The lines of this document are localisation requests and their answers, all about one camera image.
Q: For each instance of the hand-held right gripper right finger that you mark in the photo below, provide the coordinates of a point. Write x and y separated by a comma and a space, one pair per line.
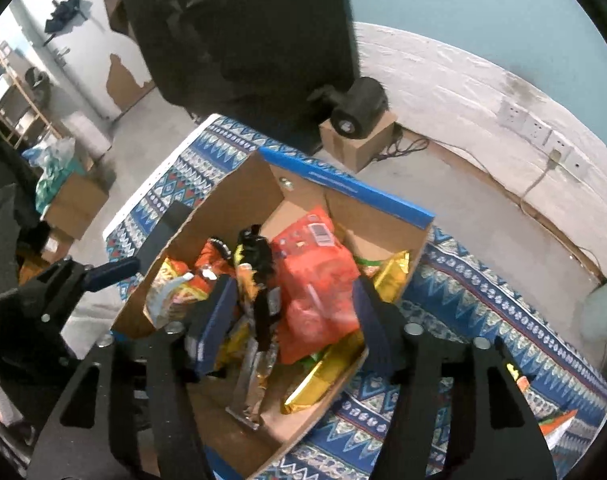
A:
372, 320

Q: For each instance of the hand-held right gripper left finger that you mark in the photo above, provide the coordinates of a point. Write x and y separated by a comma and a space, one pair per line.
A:
218, 320

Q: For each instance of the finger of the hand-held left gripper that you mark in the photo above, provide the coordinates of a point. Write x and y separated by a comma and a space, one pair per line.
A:
163, 230
113, 270

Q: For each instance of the green snack bag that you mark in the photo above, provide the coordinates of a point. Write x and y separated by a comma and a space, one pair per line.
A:
368, 261

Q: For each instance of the orange-red snack bag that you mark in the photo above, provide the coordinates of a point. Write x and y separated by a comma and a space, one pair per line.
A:
313, 290

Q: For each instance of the black snack bag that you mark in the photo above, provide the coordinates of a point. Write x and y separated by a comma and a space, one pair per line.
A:
258, 260

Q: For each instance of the long yellow snack bag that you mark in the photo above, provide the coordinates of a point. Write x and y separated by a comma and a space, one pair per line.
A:
323, 380

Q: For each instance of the clear biscuit packet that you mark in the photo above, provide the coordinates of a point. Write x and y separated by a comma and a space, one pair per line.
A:
253, 390

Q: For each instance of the blue-rimmed cardboard box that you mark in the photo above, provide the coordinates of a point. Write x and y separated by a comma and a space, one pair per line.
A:
223, 425

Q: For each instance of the yellow red snack bag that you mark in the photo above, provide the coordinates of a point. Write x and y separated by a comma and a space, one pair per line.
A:
176, 285

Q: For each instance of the orange snack bag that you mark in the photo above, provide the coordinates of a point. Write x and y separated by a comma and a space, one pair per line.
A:
211, 260

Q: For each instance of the brown cardboard box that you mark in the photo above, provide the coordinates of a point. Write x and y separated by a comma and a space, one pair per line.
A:
75, 205

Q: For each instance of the teal cloth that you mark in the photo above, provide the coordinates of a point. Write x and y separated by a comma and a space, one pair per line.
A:
58, 180

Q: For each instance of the blue patterned tablecloth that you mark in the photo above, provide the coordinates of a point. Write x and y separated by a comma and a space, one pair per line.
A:
483, 300

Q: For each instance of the white bucket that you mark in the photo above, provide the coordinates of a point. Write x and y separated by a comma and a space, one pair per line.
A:
85, 132

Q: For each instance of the clear plastic bag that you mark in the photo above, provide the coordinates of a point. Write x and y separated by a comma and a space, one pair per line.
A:
53, 152

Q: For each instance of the small yellow snack packet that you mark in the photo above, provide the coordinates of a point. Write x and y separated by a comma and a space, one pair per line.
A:
521, 377

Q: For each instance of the small cardboard box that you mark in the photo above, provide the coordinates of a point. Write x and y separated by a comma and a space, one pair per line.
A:
358, 152

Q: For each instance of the wooden shelf rack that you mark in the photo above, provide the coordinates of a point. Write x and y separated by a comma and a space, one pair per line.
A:
25, 105

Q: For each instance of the orange white snack packet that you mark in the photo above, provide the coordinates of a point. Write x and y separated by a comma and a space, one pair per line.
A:
556, 425

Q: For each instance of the grey trash bin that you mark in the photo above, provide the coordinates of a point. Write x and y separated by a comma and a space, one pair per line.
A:
606, 305

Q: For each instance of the black umbrella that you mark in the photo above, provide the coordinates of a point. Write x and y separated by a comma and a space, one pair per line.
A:
65, 10

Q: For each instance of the black camera on box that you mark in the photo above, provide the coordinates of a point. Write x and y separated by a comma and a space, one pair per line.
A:
358, 105

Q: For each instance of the white wall socket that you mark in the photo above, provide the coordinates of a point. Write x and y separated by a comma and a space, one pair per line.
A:
512, 114
581, 162
537, 130
558, 144

